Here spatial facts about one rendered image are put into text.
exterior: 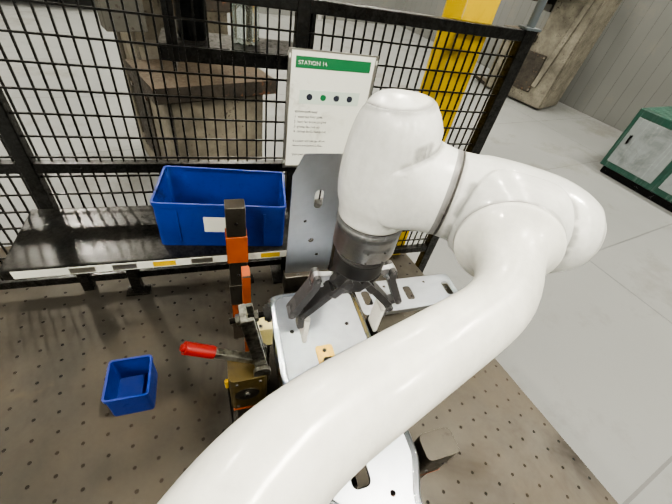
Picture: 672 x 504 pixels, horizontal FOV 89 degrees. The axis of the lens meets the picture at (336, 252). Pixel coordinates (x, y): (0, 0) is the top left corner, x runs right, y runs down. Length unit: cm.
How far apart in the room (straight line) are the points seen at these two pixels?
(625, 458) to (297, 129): 219
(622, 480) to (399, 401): 218
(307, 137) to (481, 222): 71
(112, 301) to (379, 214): 106
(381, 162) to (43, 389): 105
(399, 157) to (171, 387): 90
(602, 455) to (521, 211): 207
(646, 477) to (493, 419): 135
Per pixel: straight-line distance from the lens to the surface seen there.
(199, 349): 62
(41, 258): 101
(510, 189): 37
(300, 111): 96
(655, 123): 524
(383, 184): 37
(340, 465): 20
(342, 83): 97
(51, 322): 133
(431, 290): 97
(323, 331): 80
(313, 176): 72
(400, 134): 36
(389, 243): 44
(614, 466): 238
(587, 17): 687
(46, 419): 116
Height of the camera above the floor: 166
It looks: 43 degrees down
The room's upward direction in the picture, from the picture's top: 12 degrees clockwise
